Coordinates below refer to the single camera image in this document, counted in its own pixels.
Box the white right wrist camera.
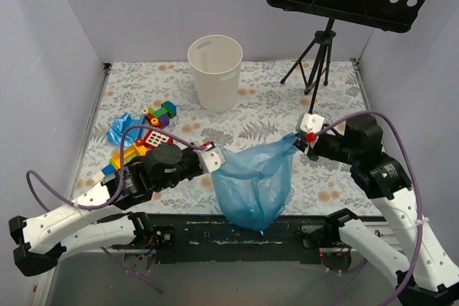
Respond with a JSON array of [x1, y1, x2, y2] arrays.
[[295, 113, 325, 143]]

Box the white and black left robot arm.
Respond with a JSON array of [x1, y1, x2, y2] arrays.
[[9, 143, 224, 277]]

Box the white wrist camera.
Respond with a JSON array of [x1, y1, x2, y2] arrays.
[[295, 113, 325, 143], [197, 142, 226, 173]]

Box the blue bag piece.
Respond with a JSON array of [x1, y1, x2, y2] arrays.
[[107, 113, 146, 148]]

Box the blue plastic trash bag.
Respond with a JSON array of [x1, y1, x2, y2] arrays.
[[211, 133, 298, 232]]

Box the red toy phone block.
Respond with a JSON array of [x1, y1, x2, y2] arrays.
[[142, 130, 174, 150]]

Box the aluminium rail frame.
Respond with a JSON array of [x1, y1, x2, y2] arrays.
[[28, 62, 449, 306]]

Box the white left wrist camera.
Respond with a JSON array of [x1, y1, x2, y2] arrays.
[[197, 142, 226, 173]]

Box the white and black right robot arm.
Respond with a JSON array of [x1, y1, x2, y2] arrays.
[[295, 110, 458, 305]]

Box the black scratched base plate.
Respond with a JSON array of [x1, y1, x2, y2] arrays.
[[114, 214, 350, 264]]

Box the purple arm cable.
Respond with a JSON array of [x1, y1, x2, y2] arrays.
[[313, 111, 424, 306], [25, 125, 212, 295]]

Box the colourful toy block pile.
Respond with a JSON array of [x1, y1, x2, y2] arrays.
[[93, 101, 177, 183]]

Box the white cylindrical trash bin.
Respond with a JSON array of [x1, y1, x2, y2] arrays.
[[187, 35, 243, 113]]

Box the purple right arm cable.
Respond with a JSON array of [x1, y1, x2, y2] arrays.
[[313, 111, 424, 306]]

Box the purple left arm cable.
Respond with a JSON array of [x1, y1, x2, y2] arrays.
[[25, 125, 212, 295]]

